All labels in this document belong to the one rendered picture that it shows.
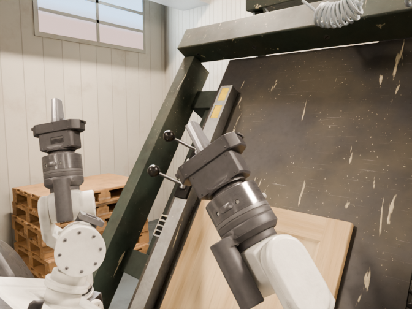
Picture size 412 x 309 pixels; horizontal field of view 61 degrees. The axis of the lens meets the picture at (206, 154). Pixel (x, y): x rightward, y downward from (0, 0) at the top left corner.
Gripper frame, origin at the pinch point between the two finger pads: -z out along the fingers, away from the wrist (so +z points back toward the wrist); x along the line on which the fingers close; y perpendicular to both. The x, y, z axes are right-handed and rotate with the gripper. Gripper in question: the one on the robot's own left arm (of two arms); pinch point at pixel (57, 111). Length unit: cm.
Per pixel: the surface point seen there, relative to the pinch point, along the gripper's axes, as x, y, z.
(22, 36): -171, -245, -168
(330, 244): 58, -7, 40
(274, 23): 58, -33, -26
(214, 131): 33.4, -35.0, 4.9
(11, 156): -203, -256, -46
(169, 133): 20.4, -26.8, 4.6
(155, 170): 15.4, -23.7, 15.4
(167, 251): 15.6, -24.6, 39.3
